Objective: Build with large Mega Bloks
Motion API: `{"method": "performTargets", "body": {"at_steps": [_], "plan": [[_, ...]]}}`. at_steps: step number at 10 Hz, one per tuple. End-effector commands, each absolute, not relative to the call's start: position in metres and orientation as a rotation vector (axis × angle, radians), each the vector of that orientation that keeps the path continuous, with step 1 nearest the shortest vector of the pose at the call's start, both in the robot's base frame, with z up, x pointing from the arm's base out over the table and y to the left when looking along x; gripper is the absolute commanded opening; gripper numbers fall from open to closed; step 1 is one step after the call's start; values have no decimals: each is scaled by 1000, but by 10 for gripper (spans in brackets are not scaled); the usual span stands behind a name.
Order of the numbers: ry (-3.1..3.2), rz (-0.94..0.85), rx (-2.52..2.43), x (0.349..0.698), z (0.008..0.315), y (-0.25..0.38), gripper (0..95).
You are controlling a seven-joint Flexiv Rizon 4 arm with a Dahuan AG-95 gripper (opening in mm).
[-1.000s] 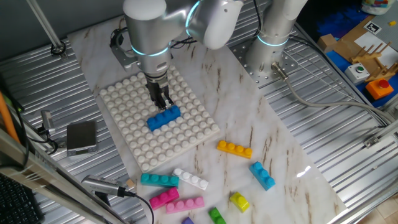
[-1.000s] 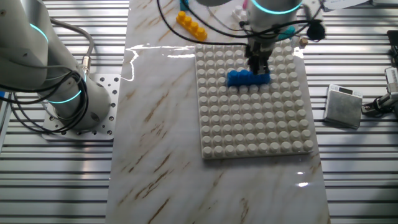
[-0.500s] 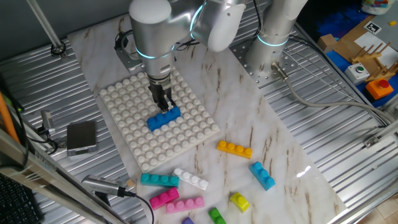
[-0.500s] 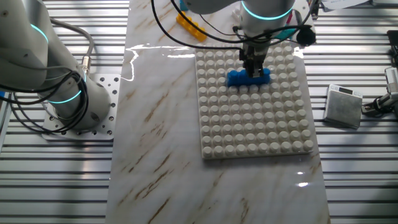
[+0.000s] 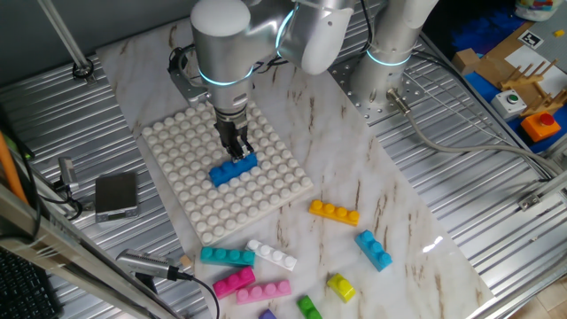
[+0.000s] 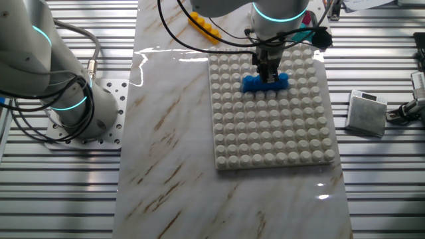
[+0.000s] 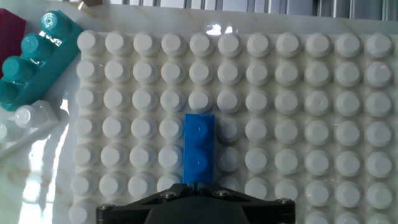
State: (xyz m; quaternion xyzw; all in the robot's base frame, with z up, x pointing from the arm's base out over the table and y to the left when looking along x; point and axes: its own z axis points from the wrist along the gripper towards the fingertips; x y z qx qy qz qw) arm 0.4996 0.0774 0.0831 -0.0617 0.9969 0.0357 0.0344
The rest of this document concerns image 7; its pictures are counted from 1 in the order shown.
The magenta three-stud block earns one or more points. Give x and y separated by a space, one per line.
11 37

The white four-stud block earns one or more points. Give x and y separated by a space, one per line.
31 115

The teal four-stud block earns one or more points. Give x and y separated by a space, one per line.
46 71

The small wooden cube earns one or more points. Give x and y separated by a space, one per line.
90 3

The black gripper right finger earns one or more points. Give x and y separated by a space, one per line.
213 189

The white studded baseplate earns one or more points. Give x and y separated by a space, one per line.
280 124

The blue four-stud block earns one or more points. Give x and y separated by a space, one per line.
199 146

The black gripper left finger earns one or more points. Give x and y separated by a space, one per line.
180 189

